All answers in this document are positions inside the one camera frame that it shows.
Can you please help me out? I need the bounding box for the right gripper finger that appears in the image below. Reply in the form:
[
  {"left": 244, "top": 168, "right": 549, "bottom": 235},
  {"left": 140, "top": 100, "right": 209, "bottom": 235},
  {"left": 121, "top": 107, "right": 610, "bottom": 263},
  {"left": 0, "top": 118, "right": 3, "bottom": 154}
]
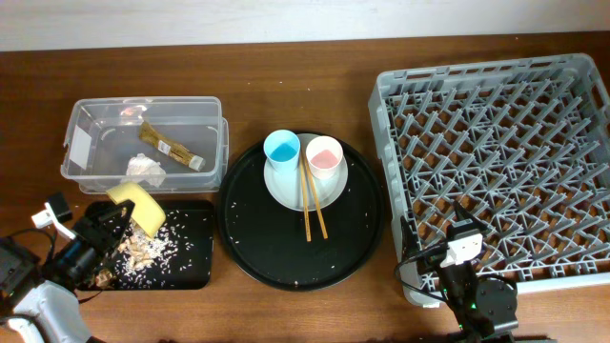
[
  {"left": 400, "top": 215, "right": 419, "bottom": 260},
  {"left": 453, "top": 201, "right": 486, "bottom": 232}
]

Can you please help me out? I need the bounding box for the yellow bowl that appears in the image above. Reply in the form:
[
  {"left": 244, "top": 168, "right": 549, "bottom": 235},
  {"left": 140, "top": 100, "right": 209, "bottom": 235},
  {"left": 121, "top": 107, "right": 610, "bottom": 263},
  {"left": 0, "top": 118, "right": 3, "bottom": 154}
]
[{"left": 106, "top": 182, "right": 166, "bottom": 238}]

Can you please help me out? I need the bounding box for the white tissue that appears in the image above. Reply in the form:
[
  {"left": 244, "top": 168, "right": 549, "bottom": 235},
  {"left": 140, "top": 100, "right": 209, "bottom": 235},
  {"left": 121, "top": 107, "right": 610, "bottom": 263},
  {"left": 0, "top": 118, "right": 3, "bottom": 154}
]
[{"left": 123, "top": 153, "right": 166, "bottom": 188}]

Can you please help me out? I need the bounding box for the wooden chopstick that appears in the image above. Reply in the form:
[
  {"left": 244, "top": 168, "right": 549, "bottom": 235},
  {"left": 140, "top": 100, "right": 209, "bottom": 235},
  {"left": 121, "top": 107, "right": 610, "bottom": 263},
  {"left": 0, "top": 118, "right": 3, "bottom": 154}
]
[
  {"left": 300, "top": 152, "right": 329, "bottom": 240},
  {"left": 298, "top": 155, "right": 312, "bottom": 243}
]

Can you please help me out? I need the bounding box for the gold snack wrapper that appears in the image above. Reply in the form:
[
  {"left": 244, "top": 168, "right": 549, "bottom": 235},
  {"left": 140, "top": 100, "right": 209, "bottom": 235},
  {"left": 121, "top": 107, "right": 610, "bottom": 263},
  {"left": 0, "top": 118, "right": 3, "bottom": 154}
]
[{"left": 138, "top": 121, "right": 206, "bottom": 172}]

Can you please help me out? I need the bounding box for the pink cup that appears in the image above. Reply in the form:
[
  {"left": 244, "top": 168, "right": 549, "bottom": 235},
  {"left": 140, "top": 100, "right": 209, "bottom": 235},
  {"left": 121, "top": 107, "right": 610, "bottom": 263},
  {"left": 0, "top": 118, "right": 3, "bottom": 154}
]
[{"left": 305, "top": 135, "right": 343, "bottom": 180}]

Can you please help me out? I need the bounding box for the blue cup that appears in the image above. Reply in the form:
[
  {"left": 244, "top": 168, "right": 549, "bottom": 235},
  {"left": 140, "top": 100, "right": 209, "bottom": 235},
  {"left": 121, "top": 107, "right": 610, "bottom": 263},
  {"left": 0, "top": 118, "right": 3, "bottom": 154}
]
[{"left": 263, "top": 130, "right": 301, "bottom": 173}]

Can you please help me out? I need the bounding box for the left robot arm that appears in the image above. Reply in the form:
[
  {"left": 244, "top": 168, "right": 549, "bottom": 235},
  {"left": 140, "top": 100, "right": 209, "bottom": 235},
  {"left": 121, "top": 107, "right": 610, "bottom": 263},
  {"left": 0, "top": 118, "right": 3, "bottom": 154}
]
[{"left": 1, "top": 200, "right": 135, "bottom": 343}]

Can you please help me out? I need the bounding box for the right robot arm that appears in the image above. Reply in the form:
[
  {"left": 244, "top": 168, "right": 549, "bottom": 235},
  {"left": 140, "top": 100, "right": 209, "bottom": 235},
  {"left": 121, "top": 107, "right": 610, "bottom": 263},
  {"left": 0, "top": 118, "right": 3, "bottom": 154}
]
[{"left": 394, "top": 201, "right": 519, "bottom": 342}]

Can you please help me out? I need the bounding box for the grey dishwasher rack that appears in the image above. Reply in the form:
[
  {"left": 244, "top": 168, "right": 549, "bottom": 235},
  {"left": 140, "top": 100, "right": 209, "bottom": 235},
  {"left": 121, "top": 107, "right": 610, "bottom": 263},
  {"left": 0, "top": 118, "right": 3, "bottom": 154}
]
[{"left": 368, "top": 53, "right": 609, "bottom": 293}]

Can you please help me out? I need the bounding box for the black rectangular tray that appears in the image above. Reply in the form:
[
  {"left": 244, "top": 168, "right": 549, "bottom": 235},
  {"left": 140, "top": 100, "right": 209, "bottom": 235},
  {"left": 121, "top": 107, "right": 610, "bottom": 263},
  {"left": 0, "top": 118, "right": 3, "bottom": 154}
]
[{"left": 72, "top": 199, "right": 216, "bottom": 292}]

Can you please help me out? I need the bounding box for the clear plastic bin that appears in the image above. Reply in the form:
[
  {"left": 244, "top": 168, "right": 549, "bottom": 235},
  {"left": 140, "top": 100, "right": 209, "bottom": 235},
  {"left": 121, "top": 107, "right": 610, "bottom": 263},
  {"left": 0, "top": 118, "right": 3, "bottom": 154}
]
[{"left": 60, "top": 96, "right": 229, "bottom": 194}]

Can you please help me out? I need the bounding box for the white plate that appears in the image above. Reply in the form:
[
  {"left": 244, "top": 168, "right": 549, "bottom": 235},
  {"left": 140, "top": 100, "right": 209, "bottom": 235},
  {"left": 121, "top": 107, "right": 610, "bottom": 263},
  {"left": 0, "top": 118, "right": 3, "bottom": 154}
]
[{"left": 264, "top": 133, "right": 348, "bottom": 212}]

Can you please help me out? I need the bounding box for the round black tray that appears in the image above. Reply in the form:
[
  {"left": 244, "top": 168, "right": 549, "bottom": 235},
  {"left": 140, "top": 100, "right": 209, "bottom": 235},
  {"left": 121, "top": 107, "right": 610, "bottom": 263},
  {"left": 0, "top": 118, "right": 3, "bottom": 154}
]
[{"left": 218, "top": 142, "right": 385, "bottom": 292}]

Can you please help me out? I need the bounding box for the left black cable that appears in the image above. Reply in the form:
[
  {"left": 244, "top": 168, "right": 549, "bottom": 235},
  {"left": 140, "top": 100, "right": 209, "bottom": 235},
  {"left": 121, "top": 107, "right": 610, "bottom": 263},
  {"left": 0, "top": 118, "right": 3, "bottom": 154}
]
[{"left": 7, "top": 227, "right": 58, "bottom": 261}]

